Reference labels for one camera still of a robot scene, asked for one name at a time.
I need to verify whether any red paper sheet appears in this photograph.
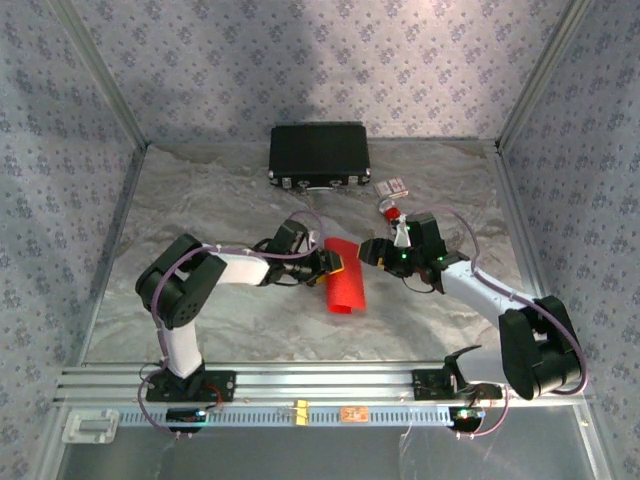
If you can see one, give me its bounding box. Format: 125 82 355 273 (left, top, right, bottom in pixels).
323 237 368 316

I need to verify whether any red glitter tube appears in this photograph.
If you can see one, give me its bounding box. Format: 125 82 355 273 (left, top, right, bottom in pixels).
377 197 404 224

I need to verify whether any small red white card box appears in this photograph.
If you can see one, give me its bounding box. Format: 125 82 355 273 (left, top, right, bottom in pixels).
373 178 409 198

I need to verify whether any black hard case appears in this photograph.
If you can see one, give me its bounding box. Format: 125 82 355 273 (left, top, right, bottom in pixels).
268 123 372 192

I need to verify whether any right black controller board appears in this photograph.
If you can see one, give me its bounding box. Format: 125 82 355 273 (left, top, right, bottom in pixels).
448 406 488 430

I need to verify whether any black controller board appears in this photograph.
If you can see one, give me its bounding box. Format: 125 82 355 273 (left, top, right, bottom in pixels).
165 407 209 427
448 406 488 430

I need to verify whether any left black controller board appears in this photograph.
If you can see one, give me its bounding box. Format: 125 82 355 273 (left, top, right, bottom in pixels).
165 407 209 427

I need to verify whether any left gripper thin black cable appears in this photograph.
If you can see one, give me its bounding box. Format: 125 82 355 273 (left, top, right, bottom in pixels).
252 238 301 290

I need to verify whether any gripper thin black cable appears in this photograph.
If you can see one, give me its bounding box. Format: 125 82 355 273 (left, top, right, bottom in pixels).
252 238 301 290
402 277 436 296

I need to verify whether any right gripper thin black cable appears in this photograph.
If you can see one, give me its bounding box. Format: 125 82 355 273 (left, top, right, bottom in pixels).
402 277 436 296

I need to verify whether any aluminium mounting rail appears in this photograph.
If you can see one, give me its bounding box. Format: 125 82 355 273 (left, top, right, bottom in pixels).
53 360 589 405

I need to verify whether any aluminium side rail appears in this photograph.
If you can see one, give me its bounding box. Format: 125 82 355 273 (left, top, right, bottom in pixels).
492 142 551 301
74 143 150 366

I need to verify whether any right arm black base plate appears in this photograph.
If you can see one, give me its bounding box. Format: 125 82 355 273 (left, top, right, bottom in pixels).
412 368 504 401

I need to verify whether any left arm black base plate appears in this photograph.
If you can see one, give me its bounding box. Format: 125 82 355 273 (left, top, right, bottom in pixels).
145 368 237 404

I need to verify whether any grey slotted cable duct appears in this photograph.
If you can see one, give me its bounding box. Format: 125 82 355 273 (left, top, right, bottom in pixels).
117 405 454 429

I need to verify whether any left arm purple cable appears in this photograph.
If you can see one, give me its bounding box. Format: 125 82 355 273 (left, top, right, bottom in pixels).
136 209 327 442

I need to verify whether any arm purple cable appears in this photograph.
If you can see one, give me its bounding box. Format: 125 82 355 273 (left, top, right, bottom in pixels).
136 209 327 442
434 203 591 442

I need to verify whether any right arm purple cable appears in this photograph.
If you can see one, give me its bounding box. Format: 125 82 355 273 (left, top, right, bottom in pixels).
434 203 591 442

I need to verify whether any aluminium frame post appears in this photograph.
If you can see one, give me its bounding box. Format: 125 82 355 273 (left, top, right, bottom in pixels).
494 0 594 154

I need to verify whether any white plastic bracket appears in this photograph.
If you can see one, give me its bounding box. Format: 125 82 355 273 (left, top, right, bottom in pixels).
61 408 121 446

